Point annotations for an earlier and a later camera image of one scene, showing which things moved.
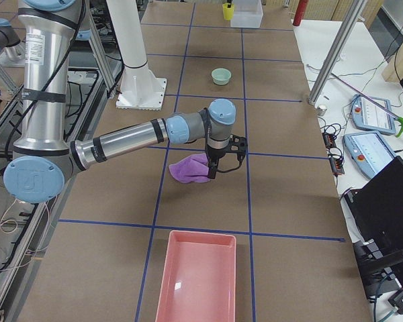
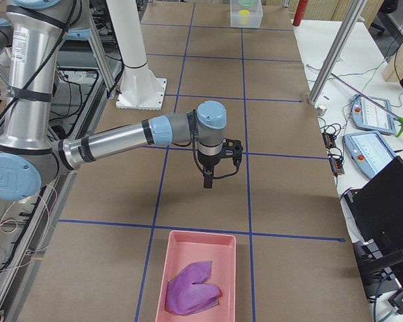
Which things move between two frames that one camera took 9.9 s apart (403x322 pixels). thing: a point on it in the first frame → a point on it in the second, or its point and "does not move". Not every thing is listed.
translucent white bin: [247, 14] does not move
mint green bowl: [221, 76] → [246, 3]
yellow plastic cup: [228, 11] → [244, 17]
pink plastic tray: [199, 279] does not move
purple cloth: [193, 168] → [184, 293]
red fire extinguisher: [300, 11] does not move
